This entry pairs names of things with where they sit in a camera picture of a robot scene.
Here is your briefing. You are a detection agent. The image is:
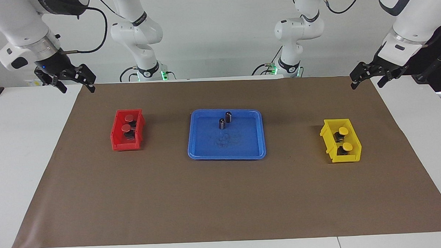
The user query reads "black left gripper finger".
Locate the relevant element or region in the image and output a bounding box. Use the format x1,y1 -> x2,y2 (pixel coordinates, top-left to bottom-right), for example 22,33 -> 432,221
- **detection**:
349,62 -> 371,90
376,68 -> 404,89

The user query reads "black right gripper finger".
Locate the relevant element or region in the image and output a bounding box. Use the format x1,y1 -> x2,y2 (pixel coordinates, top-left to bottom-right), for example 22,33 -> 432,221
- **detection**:
34,67 -> 68,95
75,63 -> 97,94

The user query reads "yellow push button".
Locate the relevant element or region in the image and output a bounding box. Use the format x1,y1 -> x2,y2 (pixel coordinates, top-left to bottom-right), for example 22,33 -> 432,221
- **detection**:
337,142 -> 354,156
333,127 -> 349,143

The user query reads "blue plastic tray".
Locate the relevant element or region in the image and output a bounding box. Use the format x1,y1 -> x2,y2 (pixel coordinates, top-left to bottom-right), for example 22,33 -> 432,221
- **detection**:
186,107 -> 267,162

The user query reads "red plastic bin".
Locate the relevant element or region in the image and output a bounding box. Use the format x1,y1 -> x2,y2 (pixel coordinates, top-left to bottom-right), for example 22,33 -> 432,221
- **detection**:
110,109 -> 147,152

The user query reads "yellow plastic bin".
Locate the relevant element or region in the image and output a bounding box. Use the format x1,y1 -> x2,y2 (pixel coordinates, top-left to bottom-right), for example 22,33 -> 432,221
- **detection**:
319,118 -> 363,163

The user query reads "brown table mat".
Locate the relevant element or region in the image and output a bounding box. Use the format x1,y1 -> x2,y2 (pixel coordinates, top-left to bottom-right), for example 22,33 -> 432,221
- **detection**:
6,72 -> 441,248

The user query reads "black right base cable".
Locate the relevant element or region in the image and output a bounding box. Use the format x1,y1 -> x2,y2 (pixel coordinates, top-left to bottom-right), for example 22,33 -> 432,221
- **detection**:
119,66 -> 139,83

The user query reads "black base cable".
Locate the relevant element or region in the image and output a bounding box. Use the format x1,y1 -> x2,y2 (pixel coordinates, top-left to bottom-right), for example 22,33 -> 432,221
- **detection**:
119,66 -> 139,83
250,45 -> 284,76

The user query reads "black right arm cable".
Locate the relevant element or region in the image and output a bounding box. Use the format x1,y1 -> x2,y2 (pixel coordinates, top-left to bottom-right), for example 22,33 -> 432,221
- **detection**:
60,0 -> 125,55

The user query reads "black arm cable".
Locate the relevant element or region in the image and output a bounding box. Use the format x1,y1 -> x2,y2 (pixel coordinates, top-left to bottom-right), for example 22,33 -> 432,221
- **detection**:
60,0 -> 125,55
320,0 -> 368,15

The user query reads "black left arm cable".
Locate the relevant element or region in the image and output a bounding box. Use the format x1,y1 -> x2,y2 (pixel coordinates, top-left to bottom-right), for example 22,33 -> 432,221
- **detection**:
320,0 -> 368,15

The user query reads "black left base cable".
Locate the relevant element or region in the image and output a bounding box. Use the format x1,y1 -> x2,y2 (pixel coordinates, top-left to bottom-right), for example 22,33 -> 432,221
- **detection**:
250,45 -> 284,76

